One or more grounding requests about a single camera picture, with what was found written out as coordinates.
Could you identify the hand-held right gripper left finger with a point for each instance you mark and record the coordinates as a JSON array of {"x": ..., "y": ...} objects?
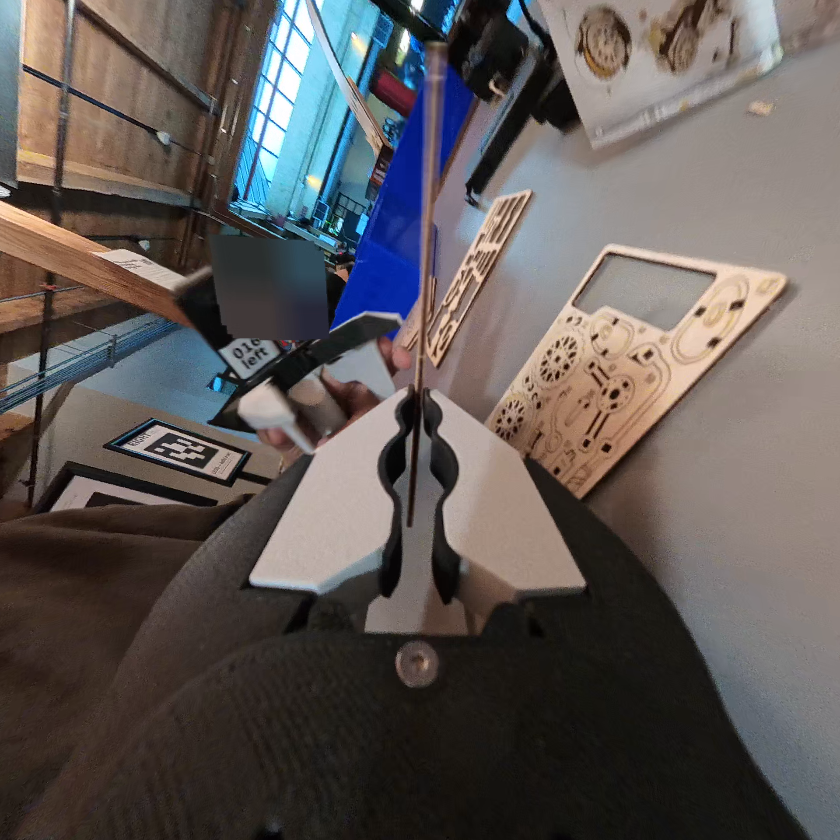
[{"x": 321, "y": 525}]

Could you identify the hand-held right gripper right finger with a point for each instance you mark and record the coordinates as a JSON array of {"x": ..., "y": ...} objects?
[{"x": 512, "y": 525}]

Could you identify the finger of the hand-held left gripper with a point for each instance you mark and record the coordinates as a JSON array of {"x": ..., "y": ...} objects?
[
  {"x": 367, "y": 364},
  {"x": 266, "y": 407}
]

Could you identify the wooden puzzle sheet small wheels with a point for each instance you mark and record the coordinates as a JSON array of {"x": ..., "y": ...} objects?
[{"x": 413, "y": 459}]

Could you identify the grey desk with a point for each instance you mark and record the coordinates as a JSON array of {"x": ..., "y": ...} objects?
[{"x": 656, "y": 184}]

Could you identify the person's left hand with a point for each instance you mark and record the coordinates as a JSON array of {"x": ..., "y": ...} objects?
[{"x": 358, "y": 400}]

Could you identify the framed patterned poster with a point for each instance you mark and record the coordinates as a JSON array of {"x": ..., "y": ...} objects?
[{"x": 177, "y": 453}]

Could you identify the blue plastic bin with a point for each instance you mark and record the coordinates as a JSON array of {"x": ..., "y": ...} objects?
[{"x": 387, "y": 249}]

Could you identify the wooden beam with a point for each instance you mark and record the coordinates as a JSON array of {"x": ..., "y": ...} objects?
[{"x": 79, "y": 256}]

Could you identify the wooden puzzle sheet rectangular window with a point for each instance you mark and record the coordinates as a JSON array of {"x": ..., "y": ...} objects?
[{"x": 656, "y": 407}]

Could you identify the framed white poster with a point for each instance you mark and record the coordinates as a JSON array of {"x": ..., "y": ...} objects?
[{"x": 72, "y": 492}]

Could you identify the wooden puzzle sheet large cutouts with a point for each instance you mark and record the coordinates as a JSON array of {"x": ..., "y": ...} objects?
[{"x": 508, "y": 200}]

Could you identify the long black case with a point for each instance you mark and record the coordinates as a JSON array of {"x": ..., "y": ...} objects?
[{"x": 492, "y": 144}]

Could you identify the red cylinder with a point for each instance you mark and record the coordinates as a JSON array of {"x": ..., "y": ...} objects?
[{"x": 394, "y": 92}]

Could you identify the small black box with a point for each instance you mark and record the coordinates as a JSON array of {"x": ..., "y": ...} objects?
[{"x": 551, "y": 85}]

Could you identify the printed instruction booklet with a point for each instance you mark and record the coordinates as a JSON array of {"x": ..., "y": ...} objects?
[{"x": 656, "y": 79}]

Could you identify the tiny wooden chip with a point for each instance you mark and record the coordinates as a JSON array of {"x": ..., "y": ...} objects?
[{"x": 761, "y": 109}]

